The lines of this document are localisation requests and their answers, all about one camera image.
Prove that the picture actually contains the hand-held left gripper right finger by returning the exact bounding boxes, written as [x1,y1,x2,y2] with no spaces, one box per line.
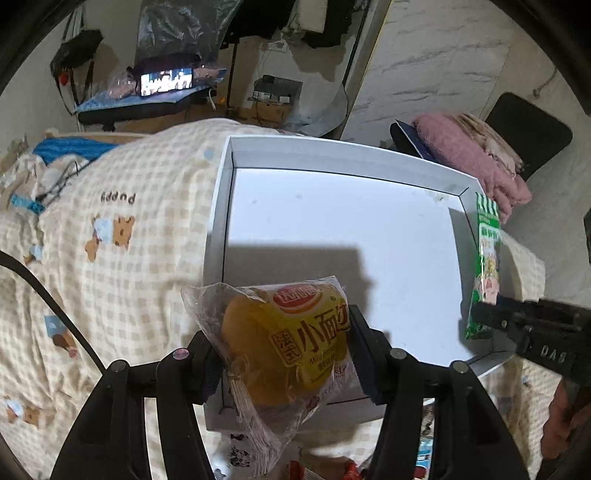
[348,305,532,480]

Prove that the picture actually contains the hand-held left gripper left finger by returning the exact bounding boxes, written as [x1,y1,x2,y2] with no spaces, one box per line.
[48,330,227,480]

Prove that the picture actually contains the green cartoon snack packet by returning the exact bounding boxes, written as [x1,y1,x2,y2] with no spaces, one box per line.
[464,191,503,341]

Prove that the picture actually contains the yellow bread packet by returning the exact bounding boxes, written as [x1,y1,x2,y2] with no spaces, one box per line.
[181,275,358,478]

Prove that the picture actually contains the blue snack packet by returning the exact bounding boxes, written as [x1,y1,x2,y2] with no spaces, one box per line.
[414,434,438,480]

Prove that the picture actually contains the large red snack packet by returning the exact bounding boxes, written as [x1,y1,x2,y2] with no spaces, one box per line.
[288,459,325,480]

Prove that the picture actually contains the white shallow box tray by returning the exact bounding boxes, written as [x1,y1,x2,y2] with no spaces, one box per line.
[203,135,513,432]

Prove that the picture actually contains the person's right hand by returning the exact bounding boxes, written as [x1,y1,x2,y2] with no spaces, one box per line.
[542,378,591,460]

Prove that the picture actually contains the checked bear-print blanket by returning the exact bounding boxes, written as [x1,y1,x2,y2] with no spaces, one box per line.
[0,117,561,480]

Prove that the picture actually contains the pink fluffy blanket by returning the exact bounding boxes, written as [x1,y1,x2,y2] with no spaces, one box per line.
[412,113,533,223]

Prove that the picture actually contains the beige patterned cloth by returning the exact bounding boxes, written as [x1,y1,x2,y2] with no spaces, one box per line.
[457,113,526,175]

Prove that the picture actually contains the black chair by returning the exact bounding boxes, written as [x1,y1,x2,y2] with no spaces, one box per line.
[485,92,574,184]

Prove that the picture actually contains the dark blue cushion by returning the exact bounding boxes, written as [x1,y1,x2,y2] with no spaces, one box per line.
[390,120,435,161]

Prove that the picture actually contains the blue cloth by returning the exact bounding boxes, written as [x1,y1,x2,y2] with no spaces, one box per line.
[34,137,121,164]

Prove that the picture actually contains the cardboard box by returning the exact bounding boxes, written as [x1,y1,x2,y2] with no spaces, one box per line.
[252,99,296,128]

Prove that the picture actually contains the blue lap desk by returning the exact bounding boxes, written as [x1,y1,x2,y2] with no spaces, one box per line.
[76,83,219,126]

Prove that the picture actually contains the black electronic device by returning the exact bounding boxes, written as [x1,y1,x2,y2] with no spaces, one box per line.
[253,75,304,103]

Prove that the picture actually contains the dark hanging clothes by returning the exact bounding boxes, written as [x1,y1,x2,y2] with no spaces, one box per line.
[222,0,370,51]

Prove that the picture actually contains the black hanging bag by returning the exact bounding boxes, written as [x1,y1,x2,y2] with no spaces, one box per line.
[50,30,105,80]

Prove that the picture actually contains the grey plastic bag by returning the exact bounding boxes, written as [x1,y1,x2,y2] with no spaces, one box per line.
[136,0,241,70]

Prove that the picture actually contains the black cable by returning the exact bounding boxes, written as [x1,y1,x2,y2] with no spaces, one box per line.
[0,251,108,376]

